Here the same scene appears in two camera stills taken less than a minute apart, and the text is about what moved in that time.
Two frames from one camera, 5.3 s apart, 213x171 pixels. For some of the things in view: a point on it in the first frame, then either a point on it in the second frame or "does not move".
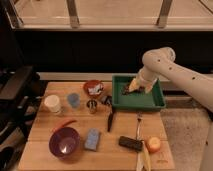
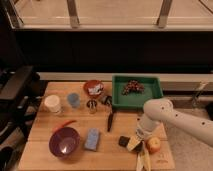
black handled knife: [110, 117] does not move
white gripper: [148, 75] → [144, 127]
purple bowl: [64, 143] does not move
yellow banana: [143, 160] does not move
